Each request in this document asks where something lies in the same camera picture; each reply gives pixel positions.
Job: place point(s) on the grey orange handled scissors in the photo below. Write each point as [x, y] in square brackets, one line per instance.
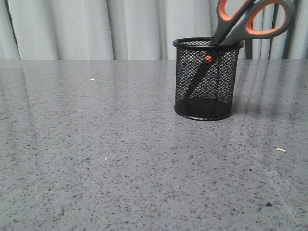
[231, 30]

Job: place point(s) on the black mesh pen bucket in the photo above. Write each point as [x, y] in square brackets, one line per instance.
[205, 78]

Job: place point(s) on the grey white curtain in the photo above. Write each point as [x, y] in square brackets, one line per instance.
[101, 29]

